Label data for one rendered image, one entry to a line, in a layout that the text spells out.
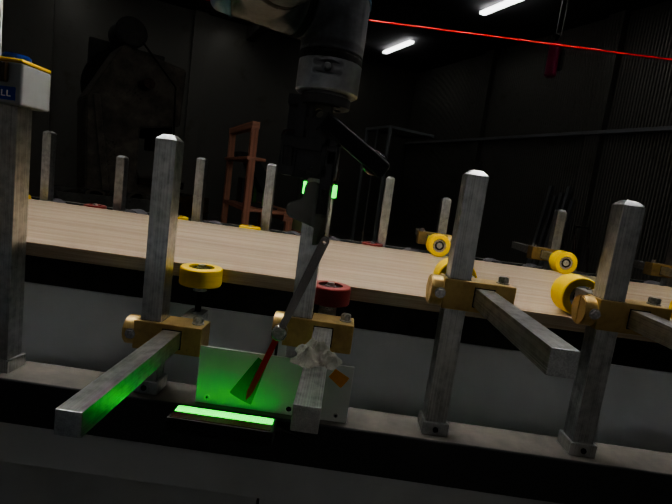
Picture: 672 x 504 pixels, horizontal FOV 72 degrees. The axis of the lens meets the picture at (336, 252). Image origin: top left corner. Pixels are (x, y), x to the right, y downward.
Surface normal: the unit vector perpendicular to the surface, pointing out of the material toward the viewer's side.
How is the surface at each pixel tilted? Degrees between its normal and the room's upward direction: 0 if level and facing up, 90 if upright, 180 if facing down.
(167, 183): 90
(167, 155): 90
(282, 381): 90
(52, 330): 90
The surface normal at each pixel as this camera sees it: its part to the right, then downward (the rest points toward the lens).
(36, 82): 0.99, 0.14
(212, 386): -0.04, 0.13
